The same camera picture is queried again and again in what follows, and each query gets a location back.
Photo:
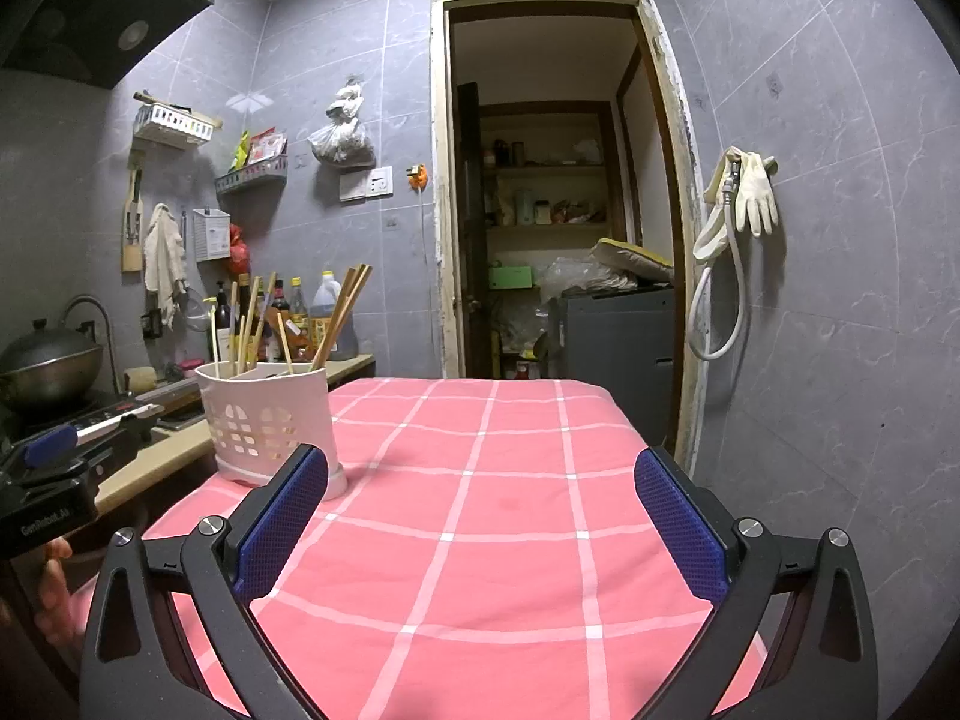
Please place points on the bunch of wooden chopsticks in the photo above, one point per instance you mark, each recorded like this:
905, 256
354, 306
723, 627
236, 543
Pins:
341, 315

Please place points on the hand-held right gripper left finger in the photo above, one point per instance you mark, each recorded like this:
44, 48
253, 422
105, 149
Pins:
281, 532

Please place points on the person's left hand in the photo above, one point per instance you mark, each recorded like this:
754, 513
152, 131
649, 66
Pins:
54, 600

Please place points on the white hanging cloth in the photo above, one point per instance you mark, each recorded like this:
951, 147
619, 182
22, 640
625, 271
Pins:
163, 255

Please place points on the clear hanging plastic bag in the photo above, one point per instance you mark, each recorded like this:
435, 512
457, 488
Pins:
341, 136

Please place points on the black cooktop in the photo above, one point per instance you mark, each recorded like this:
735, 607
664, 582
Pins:
67, 420

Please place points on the beige kitchen counter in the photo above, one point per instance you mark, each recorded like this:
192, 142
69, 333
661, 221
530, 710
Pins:
157, 457

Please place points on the grey wall shelf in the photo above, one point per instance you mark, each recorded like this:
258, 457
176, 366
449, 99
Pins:
251, 178

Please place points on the wooden wall knife board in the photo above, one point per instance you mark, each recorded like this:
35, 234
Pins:
133, 225

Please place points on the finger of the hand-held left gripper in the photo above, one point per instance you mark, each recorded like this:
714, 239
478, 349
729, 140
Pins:
112, 446
49, 444

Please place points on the white wall socket panel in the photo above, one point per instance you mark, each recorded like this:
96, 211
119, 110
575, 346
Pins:
367, 183

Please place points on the white wall basket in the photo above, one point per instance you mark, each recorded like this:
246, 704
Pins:
176, 120

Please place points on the dark grey cabinet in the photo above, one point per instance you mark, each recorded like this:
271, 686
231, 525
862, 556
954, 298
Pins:
611, 345

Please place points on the black range hood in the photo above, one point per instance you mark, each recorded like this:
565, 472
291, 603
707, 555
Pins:
90, 7

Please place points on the white wall box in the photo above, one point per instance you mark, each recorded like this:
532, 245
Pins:
211, 234

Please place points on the wooden storage shelf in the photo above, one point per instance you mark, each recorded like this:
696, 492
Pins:
547, 172

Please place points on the curved sink faucet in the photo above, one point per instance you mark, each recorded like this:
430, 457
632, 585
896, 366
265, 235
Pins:
86, 304

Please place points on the yellow edged cushion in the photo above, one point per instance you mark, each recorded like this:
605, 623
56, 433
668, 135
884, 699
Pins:
634, 256

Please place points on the white slotted chopstick holder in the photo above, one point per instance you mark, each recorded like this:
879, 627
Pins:
262, 420

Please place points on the pale jar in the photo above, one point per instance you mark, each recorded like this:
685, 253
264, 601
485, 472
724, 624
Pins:
525, 208

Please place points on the colourful snack packets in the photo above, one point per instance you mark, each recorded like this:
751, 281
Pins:
262, 146

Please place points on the dark wooden door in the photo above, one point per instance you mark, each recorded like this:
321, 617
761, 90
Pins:
467, 240

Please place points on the green box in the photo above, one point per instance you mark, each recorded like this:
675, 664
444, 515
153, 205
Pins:
511, 277

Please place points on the wooden door frame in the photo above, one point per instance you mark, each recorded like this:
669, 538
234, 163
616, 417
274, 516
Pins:
442, 165

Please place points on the large oil jug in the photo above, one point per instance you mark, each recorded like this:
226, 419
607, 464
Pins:
324, 300

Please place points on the dark metal wok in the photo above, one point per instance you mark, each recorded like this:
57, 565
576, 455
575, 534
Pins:
49, 371

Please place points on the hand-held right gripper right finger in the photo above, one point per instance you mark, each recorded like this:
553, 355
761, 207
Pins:
682, 532

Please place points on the yellow capped sauce bottle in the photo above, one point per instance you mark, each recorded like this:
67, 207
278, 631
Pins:
299, 304

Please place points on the red plastic bag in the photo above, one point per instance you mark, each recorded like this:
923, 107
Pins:
237, 251

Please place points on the black wall socket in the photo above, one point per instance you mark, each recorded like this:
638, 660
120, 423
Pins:
151, 325

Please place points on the white rubber gloves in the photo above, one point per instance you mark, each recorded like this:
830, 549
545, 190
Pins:
756, 191

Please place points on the crumpled clear plastic bags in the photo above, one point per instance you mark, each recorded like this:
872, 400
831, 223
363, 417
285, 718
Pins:
574, 276

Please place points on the tan loofah sponge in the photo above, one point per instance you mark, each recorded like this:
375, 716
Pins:
139, 381

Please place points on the pink checked tablecloth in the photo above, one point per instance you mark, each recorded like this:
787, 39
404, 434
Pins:
487, 577

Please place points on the dark bottle white label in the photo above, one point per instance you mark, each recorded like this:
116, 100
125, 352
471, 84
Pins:
223, 315

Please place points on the mesh strainer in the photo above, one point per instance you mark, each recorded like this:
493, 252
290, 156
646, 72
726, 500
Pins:
196, 313

